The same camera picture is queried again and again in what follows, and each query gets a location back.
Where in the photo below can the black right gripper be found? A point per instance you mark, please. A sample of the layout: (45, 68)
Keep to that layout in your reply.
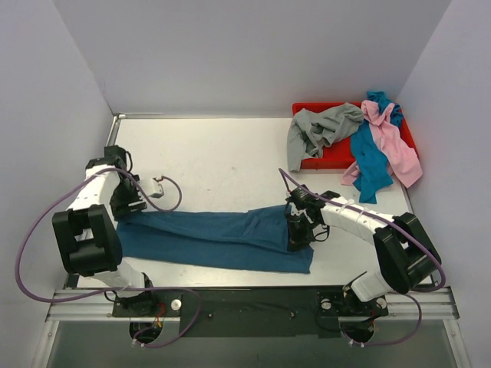
(299, 234)

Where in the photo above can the bright turquoise t shirt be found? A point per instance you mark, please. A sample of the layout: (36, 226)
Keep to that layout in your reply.
(370, 165)

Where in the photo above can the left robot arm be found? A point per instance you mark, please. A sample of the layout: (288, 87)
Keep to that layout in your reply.
(86, 232)

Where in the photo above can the red plastic bin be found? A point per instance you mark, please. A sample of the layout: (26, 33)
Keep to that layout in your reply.
(338, 156)

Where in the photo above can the grey t shirt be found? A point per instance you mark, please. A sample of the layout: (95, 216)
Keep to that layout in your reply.
(310, 132)

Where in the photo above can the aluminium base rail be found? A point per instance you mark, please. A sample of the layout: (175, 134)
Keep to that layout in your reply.
(439, 305)

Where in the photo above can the dark teal t shirt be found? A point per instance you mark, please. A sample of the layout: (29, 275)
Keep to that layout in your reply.
(256, 240)

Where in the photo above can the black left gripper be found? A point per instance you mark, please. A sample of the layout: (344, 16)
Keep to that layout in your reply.
(128, 209)

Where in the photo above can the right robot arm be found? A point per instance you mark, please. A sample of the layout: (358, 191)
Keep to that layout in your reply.
(405, 254)

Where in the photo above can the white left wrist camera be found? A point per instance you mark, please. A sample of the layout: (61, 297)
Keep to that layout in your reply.
(152, 187)

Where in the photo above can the pink t shirt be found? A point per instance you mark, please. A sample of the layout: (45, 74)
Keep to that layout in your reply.
(403, 162)

